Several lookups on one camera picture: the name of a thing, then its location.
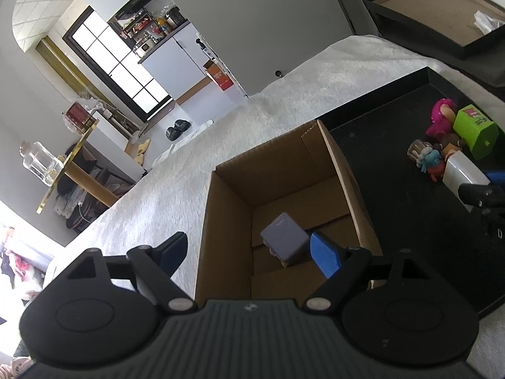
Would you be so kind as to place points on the black tray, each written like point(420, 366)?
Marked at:
point(386, 205)

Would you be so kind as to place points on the white side cabinet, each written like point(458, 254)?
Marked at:
point(118, 142)

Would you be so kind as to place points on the pile of clothes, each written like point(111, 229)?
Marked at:
point(19, 264)

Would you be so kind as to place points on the blue haired figurine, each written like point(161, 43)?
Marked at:
point(431, 159)

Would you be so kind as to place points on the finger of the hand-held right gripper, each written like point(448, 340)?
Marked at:
point(479, 194)
point(497, 177)

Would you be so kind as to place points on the red figurine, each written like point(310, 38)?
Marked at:
point(437, 173)

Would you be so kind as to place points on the rice cooker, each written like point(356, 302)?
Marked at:
point(144, 46)

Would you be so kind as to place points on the orange carton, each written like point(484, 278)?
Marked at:
point(217, 75)

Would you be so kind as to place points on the small glass jar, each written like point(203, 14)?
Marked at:
point(417, 150)

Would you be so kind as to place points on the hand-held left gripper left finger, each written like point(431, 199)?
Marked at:
point(175, 246)

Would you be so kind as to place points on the green toy box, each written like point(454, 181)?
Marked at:
point(475, 130)

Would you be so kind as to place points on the black framed glass door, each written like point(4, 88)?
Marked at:
point(118, 63)

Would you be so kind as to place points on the white kitchen counter cabinet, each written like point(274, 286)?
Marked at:
point(189, 71)

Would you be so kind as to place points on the black slipper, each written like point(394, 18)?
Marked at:
point(171, 133)
point(182, 125)

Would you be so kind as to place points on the brown haired doll figure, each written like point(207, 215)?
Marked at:
point(451, 144)

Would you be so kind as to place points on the pink toy figure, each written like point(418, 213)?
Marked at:
point(442, 116)

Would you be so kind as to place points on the brown cardboard box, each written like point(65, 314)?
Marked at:
point(232, 221)

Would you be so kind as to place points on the white box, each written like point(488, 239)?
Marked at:
point(461, 171)

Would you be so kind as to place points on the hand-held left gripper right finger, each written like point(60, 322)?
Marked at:
point(323, 254)

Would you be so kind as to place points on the gold edged table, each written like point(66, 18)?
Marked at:
point(75, 166)

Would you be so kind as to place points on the clear plastic bag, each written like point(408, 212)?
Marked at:
point(487, 21)

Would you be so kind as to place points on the yellow slipper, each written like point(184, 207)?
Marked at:
point(143, 146)
point(139, 158)

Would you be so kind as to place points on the dark sofa bed storage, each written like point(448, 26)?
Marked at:
point(434, 12)

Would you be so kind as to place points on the purple grey cube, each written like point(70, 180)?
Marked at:
point(284, 237)

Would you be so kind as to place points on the red tin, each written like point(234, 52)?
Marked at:
point(79, 117)

